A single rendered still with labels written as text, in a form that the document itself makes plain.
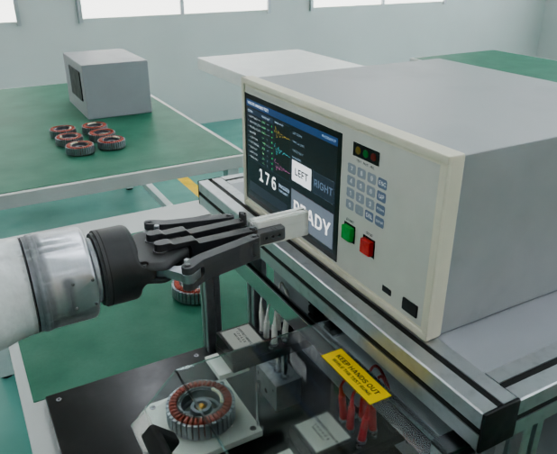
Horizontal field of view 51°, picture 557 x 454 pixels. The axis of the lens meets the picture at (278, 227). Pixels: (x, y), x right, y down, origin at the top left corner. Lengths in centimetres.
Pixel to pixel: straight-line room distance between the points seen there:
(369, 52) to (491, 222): 603
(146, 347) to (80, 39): 427
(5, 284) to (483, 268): 46
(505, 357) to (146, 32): 503
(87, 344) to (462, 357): 86
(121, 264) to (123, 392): 60
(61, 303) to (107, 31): 489
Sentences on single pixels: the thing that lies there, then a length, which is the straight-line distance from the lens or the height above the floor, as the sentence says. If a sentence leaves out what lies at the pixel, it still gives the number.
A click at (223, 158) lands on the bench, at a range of 236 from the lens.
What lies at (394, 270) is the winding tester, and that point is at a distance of 66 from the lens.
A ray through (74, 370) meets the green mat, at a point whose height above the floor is 75.
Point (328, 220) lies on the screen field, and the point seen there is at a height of 118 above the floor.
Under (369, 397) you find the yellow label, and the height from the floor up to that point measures 107.
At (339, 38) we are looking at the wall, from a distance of 637.
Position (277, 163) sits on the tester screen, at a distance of 84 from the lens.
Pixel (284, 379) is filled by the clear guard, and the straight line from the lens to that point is 66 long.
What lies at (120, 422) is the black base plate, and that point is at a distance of 108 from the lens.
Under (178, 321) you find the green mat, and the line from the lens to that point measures 133.
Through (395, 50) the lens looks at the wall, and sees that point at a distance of 685.
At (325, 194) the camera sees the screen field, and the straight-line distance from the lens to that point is 74.
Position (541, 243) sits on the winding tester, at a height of 119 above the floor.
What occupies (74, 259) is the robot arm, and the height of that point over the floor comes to 124.
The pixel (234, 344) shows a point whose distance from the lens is 96.
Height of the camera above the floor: 149
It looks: 25 degrees down
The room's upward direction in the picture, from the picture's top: straight up
